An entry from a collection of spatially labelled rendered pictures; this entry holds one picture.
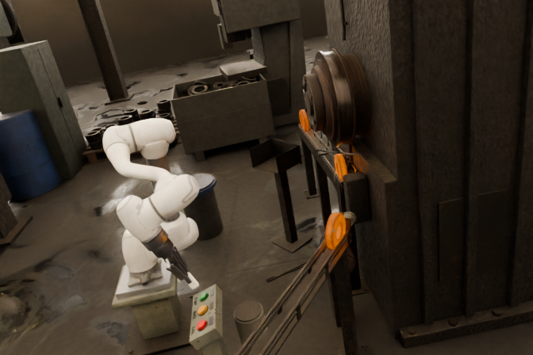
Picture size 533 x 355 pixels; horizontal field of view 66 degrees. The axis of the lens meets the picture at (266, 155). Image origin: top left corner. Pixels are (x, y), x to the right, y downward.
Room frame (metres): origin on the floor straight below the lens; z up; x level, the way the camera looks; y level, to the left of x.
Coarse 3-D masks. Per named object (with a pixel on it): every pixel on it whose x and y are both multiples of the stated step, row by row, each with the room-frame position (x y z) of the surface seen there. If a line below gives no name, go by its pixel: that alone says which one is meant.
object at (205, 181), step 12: (204, 180) 2.77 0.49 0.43; (204, 192) 2.63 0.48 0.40; (192, 204) 2.64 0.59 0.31; (204, 204) 2.65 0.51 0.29; (216, 204) 2.73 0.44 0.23; (192, 216) 2.65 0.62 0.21; (204, 216) 2.64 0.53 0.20; (216, 216) 2.69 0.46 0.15; (204, 228) 2.64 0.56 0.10; (216, 228) 2.67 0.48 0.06
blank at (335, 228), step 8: (336, 216) 1.42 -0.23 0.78; (328, 224) 1.39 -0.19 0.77; (336, 224) 1.40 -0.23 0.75; (344, 224) 1.47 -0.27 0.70; (328, 232) 1.37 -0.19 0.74; (336, 232) 1.45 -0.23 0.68; (344, 232) 1.46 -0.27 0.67; (328, 240) 1.36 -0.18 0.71; (336, 240) 1.39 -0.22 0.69; (328, 248) 1.38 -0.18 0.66
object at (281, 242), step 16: (272, 144) 2.60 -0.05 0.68; (288, 144) 2.47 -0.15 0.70; (256, 160) 2.50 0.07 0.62; (272, 160) 2.53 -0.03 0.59; (288, 160) 2.33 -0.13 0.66; (288, 192) 2.41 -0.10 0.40; (288, 208) 2.39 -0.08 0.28; (288, 224) 2.38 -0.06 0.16; (288, 240) 2.41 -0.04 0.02; (304, 240) 2.39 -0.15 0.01
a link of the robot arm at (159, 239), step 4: (160, 228) 1.29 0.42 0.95; (156, 232) 1.27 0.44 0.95; (160, 232) 1.28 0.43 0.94; (164, 232) 1.30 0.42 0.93; (152, 236) 1.26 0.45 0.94; (156, 236) 1.26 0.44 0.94; (160, 236) 1.27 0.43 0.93; (164, 236) 1.28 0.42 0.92; (148, 240) 1.25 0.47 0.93; (152, 240) 1.26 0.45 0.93; (156, 240) 1.26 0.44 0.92; (160, 240) 1.27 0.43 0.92; (164, 240) 1.27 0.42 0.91; (144, 244) 1.26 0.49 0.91; (148, 244) 1.25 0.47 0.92; (152, 244) 1.25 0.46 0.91; (156, 244) 1.26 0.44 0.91; (160, 244) 1.26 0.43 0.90; (148, 248) 1.26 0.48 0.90; (152, 248) 1.25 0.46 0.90; (156, 248) 1.25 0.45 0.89
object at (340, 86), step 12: (324, 60) 1.85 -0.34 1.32; (336, 60) 1.83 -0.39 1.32; (336, 72) 1.77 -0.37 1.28; (336, 84) 1.74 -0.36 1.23; (336, 96) 1.71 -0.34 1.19; (348, 96) 1.72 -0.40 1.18; (336, 108) 1.72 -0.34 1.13; (348, 108) 1.71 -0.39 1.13; (348, 120) 1.71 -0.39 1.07; (348, 132) 1.74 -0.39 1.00; (336, 144) 1.81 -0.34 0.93
